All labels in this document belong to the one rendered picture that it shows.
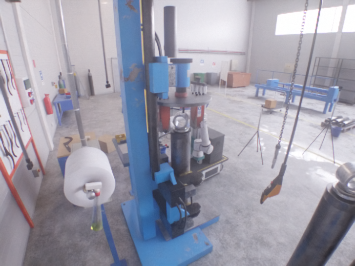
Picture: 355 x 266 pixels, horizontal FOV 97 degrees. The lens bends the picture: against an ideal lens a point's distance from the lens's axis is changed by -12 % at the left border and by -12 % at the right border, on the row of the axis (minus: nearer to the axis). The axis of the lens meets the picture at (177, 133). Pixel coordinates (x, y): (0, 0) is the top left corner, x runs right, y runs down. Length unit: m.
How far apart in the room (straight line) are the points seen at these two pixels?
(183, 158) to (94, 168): 1.08
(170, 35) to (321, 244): 1.86
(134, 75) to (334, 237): 1.75
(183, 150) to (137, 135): 0.51
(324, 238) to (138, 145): 1.52
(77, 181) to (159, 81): 0.83
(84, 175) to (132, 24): 1.06
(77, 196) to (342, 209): 1.47
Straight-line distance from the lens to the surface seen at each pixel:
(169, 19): 1.62
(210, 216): 2.71
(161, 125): 1.67
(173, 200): 1.72
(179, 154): 1.85
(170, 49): 1.59
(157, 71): 1.31
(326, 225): 1.46
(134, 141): 1.60
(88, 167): 1.00
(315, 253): 1.63
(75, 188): 1.06
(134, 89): 1.48
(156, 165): 1.66
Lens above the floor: 2.18
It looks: 24 degrees down
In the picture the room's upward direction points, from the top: straight up
